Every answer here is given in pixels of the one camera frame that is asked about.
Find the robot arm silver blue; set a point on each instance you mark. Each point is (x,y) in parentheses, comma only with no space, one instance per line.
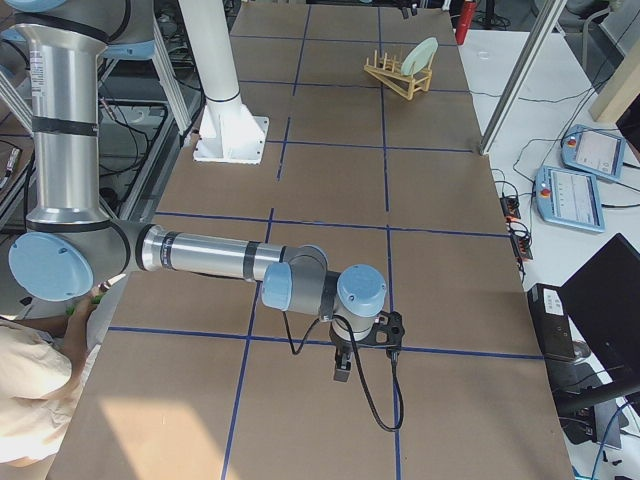
(72,241)

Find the near blue teach pendant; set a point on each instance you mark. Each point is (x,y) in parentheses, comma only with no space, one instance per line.
(569,198)

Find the far blue teach pendant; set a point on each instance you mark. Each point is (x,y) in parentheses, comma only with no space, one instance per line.
(593,151)

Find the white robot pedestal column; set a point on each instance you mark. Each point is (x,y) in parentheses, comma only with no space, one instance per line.
(228,132)

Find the light green plate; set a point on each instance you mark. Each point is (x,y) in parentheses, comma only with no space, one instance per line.
(419,57)

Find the black computer monitor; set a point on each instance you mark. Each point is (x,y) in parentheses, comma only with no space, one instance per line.
(602,300)

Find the person in beige shorts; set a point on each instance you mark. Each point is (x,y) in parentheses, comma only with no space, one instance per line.
(42,362)

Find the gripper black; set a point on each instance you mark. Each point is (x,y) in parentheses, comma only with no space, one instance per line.
(341,346)

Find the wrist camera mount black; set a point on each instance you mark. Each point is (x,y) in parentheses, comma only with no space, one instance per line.
(387,332)

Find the blue teach pendant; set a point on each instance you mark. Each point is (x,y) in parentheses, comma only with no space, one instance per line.
(593,151)
(569,198)

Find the small orange black electronics board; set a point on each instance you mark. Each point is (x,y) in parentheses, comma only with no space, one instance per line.
(510,207)

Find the red cylinder tube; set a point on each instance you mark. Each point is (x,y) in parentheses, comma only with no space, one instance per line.
(467,12)

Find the black desktop computer box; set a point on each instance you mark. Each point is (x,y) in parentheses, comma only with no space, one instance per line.
(551,325)

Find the aluminium frame post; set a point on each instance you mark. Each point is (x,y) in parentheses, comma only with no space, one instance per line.
(543,26)

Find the wooden dish rack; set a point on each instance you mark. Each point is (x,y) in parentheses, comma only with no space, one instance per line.
(386,70)

